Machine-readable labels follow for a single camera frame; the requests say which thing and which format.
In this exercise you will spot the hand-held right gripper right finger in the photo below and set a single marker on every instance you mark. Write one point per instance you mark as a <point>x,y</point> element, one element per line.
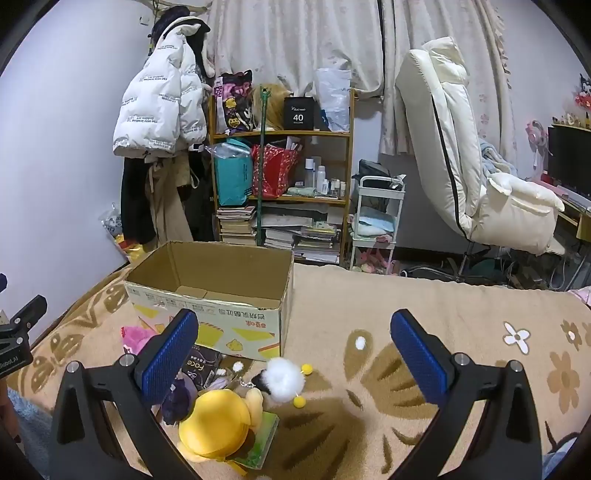
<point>420,355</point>

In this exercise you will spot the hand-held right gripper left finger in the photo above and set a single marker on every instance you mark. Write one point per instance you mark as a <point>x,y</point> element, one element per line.
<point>168,355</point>

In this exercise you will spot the pink soft toy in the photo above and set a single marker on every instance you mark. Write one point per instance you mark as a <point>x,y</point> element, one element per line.
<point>136,339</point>

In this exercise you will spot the lilac haired plush doll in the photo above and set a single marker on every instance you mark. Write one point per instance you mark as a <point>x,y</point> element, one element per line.
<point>180,397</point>

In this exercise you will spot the yellow plush toy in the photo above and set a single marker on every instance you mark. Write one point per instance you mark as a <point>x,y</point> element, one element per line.
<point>217,424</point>

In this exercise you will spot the cardboard box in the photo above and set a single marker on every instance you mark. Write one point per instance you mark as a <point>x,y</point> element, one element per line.
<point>249,323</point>

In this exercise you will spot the white fluffy pompom toy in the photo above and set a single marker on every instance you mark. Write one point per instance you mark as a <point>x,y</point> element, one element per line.
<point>281,378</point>

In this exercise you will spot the green tissue pack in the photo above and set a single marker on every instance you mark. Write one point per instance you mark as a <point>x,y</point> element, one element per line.
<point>263,438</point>

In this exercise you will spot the black packet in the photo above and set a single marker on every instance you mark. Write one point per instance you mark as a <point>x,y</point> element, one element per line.
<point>205,364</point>

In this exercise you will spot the grey blue fuzzy cloth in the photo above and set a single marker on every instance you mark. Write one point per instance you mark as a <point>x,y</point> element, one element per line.
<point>32,424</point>

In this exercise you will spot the beige floral blanket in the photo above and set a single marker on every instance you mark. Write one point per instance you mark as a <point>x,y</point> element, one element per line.
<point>351,295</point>

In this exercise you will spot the pink toys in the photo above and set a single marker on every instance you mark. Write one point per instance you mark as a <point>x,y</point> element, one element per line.
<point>376,261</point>

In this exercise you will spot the plastic bag of plush toys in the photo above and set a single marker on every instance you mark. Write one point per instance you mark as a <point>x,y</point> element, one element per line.
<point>115,230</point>

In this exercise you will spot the light blue cloth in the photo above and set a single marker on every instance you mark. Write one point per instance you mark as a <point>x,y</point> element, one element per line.
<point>375,226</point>

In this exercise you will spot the stack of books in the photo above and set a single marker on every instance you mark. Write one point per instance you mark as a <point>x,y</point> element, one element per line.
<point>236,226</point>

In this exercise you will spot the beige hanging coat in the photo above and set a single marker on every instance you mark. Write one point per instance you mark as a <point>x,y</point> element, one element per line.
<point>168,203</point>

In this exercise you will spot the black hanging coat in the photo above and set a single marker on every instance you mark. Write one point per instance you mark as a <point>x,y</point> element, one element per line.
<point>136,198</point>

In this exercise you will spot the black tote bag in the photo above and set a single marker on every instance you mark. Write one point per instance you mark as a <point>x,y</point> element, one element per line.
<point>201,194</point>

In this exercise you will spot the pile of books and papers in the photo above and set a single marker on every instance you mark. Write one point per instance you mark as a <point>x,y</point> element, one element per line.
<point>304,237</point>

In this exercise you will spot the wooden shelf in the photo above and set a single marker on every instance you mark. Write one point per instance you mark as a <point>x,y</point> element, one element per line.
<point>346,207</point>

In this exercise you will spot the white rolling cart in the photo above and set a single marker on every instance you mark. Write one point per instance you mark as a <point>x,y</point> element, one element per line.
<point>381,182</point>

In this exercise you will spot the teal bag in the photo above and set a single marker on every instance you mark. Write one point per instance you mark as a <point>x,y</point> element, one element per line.
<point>233,180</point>

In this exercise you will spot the light green cloth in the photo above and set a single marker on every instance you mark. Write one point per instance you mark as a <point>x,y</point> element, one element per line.
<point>302,191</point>

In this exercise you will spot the green pole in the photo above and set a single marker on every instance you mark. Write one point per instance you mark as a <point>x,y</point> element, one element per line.
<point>262,175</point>

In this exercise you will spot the group of cosmetic bottles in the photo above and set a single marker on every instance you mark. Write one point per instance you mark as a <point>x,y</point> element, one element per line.
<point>321,177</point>

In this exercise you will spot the wooden desk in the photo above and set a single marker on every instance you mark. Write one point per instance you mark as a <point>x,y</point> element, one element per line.
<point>575,219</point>

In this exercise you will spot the grey blue clothing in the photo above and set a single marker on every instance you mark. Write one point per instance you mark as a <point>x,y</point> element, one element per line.
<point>496,159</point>

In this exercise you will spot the clear plastic bag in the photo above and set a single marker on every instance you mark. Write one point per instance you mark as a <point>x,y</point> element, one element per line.
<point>224,150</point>

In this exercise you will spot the red patterned bag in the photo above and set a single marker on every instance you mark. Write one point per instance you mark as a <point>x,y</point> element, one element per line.
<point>274,170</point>

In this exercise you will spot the cream recliner chair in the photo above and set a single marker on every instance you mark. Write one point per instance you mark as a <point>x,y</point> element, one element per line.
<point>443,138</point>

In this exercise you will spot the black monitor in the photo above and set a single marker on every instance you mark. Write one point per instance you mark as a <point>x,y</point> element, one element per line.
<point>570,157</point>

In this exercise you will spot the pink desk fan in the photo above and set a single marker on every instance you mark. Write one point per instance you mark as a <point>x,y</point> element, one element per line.
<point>537,134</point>

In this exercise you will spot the printed tote bag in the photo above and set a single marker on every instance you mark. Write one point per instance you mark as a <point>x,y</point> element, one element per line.
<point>233,106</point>

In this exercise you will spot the white puffer jacket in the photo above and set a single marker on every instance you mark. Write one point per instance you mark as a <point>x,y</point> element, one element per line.
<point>157,92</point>

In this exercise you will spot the blond wig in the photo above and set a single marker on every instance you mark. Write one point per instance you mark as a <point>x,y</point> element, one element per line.
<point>274,108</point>

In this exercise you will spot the black box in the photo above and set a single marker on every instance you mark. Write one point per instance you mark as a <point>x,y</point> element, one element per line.
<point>300,113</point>

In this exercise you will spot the white plastic bag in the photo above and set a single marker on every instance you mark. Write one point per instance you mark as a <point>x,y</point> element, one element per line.
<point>333,97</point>

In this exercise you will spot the row of small figures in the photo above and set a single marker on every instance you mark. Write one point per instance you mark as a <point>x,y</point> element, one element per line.
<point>572,120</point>

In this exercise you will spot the cream floral curtain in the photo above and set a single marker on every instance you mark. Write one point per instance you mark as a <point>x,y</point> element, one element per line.
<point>295,41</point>
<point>415,27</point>

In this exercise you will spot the black hooded garment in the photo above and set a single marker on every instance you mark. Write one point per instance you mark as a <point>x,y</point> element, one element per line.
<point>173,16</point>

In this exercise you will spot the red black cartoon wall toy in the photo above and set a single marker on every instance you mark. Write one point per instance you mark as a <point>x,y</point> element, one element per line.
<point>584,92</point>

